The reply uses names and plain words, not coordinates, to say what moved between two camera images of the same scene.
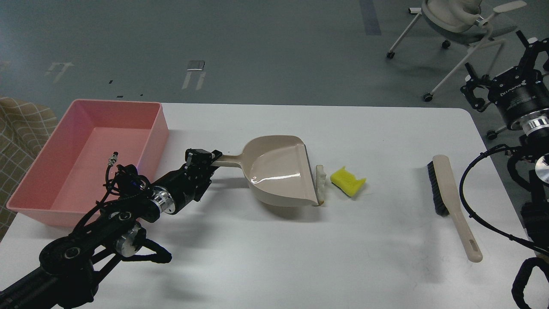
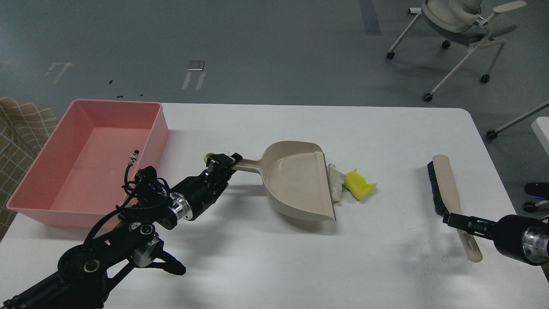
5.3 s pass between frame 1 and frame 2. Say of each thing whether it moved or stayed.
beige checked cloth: stayed
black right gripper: moved
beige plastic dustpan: moved
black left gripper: moved
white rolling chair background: stayed
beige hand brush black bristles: stayed
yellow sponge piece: moved
